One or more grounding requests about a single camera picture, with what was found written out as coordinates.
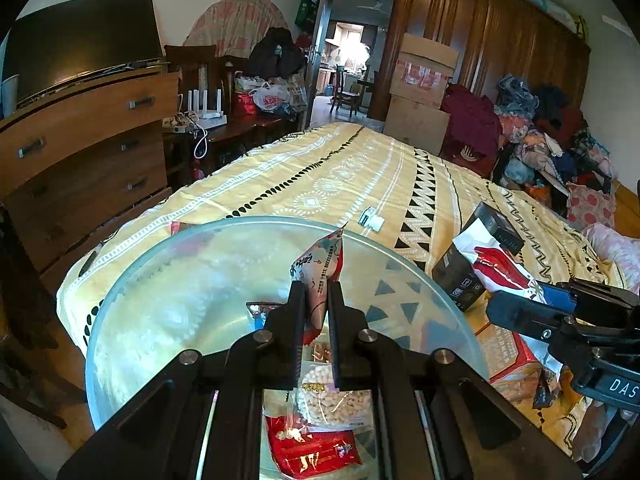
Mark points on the wooden dresser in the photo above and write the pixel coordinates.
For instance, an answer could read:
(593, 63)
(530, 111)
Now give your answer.
(85, 160)

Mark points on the red-printed cardboard box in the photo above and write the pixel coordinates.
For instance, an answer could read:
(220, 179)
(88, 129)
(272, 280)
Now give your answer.
(420, 80)

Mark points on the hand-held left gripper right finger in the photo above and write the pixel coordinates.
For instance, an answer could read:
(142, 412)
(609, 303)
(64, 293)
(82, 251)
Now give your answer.
(336, 330)

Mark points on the black clothing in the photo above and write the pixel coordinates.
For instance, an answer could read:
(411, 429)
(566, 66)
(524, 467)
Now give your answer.
(275, 55)

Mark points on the grey plastic cup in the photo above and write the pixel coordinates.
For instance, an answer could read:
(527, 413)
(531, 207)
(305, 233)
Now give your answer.
(10, 95)

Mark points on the clear packet of pale balls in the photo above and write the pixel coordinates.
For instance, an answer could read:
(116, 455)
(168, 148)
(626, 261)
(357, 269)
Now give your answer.
(325, 400)

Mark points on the yellow patterned blanket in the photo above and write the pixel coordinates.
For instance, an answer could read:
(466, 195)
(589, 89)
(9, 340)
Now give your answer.
(325, 170)

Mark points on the large white red snack bag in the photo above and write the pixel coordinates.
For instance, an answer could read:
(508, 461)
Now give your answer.
(495, 260)

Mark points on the room door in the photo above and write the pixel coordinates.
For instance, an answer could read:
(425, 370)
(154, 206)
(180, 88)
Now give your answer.
(320, 60)

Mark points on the black cardboard box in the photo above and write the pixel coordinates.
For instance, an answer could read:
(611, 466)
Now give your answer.
(450, 275)

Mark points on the black flat television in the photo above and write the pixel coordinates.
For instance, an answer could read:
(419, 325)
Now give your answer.
(85, 40)

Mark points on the white red plastic bag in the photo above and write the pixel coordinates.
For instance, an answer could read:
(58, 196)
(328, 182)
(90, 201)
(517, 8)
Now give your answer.
(270, 97)

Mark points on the small white black item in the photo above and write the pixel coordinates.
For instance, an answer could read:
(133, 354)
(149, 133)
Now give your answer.
(375, 221)

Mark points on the pink round cloth cover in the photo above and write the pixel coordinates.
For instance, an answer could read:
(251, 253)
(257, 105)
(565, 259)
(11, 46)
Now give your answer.
(235, 15)

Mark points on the pile of clothes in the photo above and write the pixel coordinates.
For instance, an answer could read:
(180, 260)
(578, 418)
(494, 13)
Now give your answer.
(550, 130)

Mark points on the red white pointed snack packet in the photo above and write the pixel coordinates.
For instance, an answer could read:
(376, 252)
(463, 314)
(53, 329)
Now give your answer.
(320, 270)

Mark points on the brown wooden wardrobe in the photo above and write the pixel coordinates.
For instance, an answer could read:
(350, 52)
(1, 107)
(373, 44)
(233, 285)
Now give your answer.
(500, 35)

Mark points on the glass bowl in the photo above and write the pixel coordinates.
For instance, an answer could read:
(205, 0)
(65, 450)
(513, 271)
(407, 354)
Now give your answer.
(200, 300)

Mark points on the orange box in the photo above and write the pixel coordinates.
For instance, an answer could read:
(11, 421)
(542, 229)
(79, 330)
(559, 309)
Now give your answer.
(510, 357)

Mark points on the red flat packet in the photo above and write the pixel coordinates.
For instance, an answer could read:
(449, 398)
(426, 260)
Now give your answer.
(181, 227)

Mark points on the white power strip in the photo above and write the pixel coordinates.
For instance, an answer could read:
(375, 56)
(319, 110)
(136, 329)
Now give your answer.
(177, 122)

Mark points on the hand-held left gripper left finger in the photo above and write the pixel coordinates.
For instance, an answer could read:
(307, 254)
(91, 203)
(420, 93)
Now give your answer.
(295, 320)

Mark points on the pink floral pillow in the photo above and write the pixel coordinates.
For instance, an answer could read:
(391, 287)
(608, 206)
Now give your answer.
(590, 205)

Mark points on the small plain cardboard box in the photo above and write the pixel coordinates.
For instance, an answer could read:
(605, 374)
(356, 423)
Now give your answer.
(430, 50)

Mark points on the red gold snack packet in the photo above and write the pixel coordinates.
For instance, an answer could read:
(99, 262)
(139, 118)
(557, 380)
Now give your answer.
(310, 455)

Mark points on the green bag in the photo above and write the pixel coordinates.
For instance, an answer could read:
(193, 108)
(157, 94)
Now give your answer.
(305, 10)

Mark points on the dark red clothing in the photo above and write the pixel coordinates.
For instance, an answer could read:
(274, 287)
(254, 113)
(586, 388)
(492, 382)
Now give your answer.
(470, 120)

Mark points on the white router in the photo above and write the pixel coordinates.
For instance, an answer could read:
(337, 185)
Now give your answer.
(212, 120)

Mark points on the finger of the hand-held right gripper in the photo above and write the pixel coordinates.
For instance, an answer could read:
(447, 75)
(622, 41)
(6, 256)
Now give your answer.
(557, 296)
(515, 312)

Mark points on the wooden side table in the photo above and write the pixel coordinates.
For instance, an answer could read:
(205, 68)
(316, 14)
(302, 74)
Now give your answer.
(240, 132)

